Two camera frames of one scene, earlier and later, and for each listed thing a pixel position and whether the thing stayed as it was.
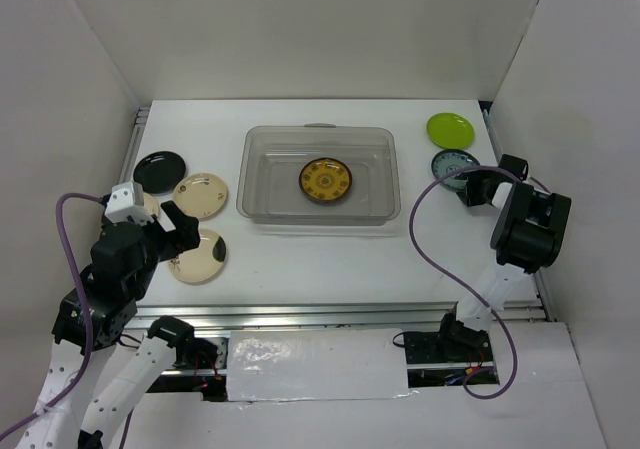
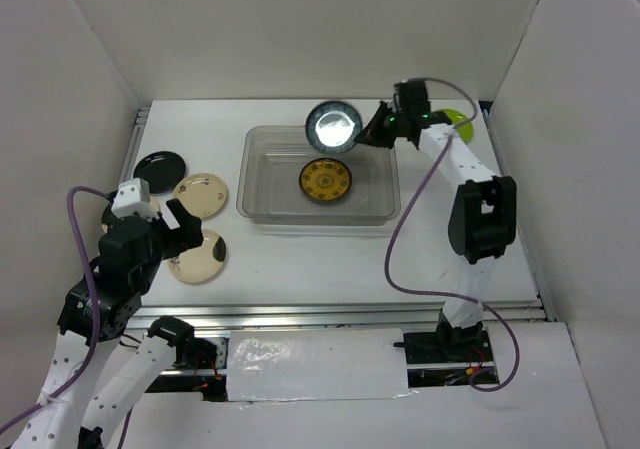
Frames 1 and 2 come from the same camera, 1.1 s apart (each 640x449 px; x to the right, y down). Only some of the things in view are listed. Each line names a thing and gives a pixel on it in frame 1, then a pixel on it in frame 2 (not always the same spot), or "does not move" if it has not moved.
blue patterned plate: x=450 y=161 -> x=333 y=126
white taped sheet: x=340 y=364 does not move
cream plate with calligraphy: x=200 y=195 does not move
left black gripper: x=187 y=233 does not move
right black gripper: x=471 y=197 -> x=375 y=134
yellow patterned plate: x=325 y=179 does not move
